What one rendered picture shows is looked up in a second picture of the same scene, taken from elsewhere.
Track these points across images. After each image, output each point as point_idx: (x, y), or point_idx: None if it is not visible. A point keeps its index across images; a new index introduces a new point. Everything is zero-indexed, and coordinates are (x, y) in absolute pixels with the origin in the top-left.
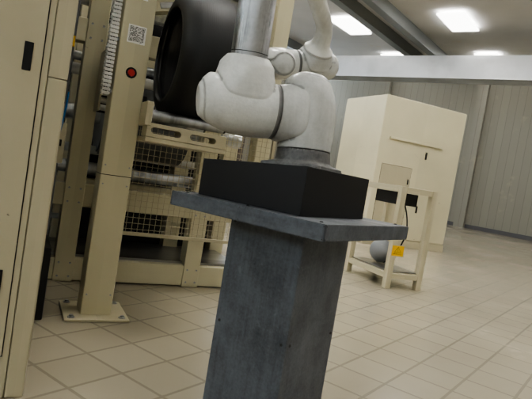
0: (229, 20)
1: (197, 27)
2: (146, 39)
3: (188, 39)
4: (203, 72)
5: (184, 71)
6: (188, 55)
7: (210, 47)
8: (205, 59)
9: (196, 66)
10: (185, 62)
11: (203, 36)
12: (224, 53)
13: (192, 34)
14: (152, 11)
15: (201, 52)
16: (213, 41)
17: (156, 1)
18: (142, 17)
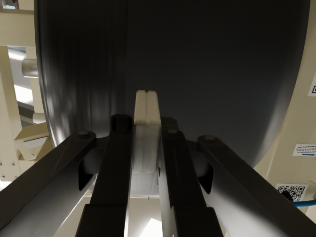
0: (151, 186)
1: (256, 157)
2: (312, 73)
3: (283, 117)
4: (251, 18)
5: (305, 8)
6: (293, 69)
7: (229, 118)
8: (248, 71)
9: (279, 39)
10: (301, 44)
11: (247, 144)
12: (171, 107)
13: (271, 135)
14: (289, 129)
15: (262, 93)
16: (215, 136)
17: (278, 146)
18: (312, 115)
